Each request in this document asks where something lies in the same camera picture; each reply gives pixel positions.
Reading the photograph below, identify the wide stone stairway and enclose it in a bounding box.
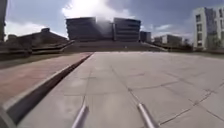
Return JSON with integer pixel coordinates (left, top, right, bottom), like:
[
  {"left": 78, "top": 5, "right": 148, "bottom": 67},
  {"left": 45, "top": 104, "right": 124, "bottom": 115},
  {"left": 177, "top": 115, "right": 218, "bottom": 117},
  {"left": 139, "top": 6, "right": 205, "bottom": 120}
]
[{"left": 61, "top": 40, "right": 165, "bottom": 53}]

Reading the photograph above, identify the grey concrete slab pavement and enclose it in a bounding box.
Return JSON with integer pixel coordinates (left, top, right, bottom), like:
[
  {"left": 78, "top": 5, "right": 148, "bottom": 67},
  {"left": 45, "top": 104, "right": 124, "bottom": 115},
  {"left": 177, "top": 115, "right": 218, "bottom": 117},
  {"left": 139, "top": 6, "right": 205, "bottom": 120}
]
[{"left": 16, "top": 51, "right": 224, "bottom": 128}]

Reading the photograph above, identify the large dark building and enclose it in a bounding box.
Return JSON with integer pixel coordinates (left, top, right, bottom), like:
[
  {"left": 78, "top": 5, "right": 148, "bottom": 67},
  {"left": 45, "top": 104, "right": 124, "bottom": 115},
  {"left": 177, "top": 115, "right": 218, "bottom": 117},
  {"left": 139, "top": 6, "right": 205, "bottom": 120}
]
[{"left": 65, "top": 16, "right": 142, "bottom": 43}]

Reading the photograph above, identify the small dark building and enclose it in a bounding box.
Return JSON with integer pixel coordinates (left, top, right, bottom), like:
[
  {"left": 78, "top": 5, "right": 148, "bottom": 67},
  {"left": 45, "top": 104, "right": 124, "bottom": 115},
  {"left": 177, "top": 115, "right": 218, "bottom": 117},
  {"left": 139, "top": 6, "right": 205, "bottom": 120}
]
[{"left": 139, "top": 30, "right": 152, "bottom": 43}]

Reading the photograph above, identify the robot's own part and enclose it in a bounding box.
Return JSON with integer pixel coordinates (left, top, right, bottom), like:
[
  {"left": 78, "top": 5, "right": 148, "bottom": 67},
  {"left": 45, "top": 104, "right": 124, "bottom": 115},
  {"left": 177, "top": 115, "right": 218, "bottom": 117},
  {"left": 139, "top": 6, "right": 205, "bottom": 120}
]
[
  {"left": 137, "top": 103, "right": 156, "bottom": 128},
  {"left": 71, "top": 104, "right": 88, "bottom": 128}
]

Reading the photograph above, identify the low pale building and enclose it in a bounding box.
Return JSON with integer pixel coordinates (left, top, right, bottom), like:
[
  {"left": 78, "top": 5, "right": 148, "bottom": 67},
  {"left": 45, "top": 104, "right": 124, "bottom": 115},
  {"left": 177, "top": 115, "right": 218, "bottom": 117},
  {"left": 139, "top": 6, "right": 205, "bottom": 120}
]
[{"left": 153, "top": 34, "right": 184, "bottom": 47}]

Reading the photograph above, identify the low dark building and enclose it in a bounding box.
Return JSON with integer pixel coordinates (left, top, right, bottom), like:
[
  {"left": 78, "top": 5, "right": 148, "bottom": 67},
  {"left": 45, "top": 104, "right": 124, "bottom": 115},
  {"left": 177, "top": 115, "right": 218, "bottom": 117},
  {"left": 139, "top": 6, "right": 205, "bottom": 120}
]
[{"left": 3, "top": 27, "right": 75, "bottom": 56}]

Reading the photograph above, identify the grey stone kerb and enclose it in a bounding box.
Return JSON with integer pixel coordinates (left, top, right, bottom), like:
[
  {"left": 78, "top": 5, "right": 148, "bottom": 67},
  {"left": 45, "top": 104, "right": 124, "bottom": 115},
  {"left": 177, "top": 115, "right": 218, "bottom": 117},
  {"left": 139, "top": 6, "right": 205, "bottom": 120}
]
[{"left": 0, "top": 53, "right": 95, "bottom": 128}]

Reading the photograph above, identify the reddish brick raised platform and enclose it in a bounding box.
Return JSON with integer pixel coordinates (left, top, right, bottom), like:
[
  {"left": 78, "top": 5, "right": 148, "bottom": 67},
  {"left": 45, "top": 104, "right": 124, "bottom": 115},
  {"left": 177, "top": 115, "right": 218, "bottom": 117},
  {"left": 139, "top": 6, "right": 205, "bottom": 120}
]
[{"left": 0, "top": 52, "right": 93, "bottom": 105}]

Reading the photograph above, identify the white multi-storey building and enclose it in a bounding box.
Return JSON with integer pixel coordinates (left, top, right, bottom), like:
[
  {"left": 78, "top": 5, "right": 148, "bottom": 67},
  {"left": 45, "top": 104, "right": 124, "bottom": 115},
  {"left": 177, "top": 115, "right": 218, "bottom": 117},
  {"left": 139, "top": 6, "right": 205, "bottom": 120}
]
[{"left": 192, "top": 5, "right": 224, "bottom": 52}]

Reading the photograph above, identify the dark building edge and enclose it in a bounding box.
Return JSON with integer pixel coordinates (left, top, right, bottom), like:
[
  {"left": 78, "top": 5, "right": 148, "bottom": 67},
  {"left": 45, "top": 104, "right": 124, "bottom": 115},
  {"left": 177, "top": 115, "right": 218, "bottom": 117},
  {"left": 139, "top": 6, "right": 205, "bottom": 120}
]
[{"left": 0, "top": 0, "right": 8, "bottom": 43}]

